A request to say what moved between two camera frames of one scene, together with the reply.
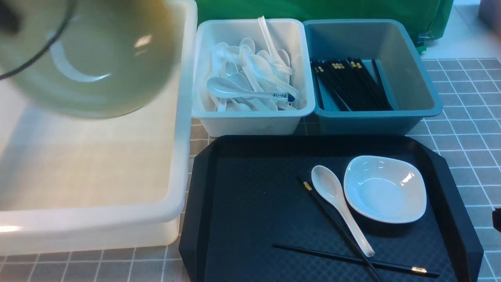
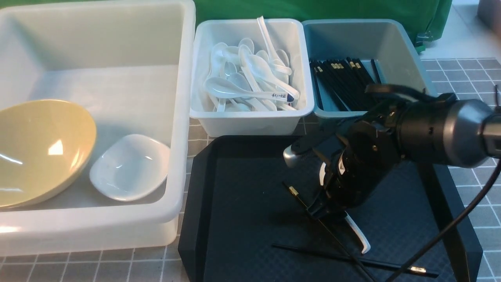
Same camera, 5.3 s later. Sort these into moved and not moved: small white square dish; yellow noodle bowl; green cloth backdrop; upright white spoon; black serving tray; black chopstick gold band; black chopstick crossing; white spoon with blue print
Moved: yellow noodle bowl; black chopstick crossing; small white square dish
Not moved: upright white spoon; black serving tray; white spoon with blue print; black chopstick gold band; green cloth backdrop
